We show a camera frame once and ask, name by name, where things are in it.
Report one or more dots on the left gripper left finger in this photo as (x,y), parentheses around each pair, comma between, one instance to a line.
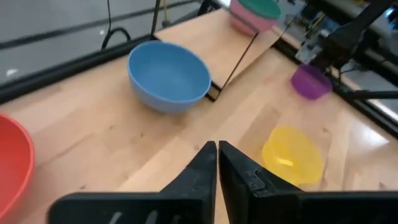
(192,199)

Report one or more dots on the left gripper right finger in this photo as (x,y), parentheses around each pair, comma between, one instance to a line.
(248,199)

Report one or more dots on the purple translucent small bowl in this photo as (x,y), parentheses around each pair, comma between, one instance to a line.
(311,84)

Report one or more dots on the yellow translucent small bowl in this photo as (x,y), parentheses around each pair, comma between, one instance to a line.
(292,155)

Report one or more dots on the teal large bowl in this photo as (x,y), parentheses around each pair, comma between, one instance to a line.
(261,7)

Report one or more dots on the pink large bowl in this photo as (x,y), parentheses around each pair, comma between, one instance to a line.
(245,21)

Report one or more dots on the blue large bowl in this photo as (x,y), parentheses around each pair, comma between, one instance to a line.
(168,74)

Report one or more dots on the red large bowl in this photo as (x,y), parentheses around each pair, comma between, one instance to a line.
(12,161)

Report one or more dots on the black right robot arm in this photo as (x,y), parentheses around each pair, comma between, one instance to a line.
(373,15)

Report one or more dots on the wooden shelf with black frame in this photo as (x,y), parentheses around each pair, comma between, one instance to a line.
(202,40)

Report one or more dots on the black aluminium table frame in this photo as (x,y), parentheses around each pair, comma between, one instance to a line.
(62,70)

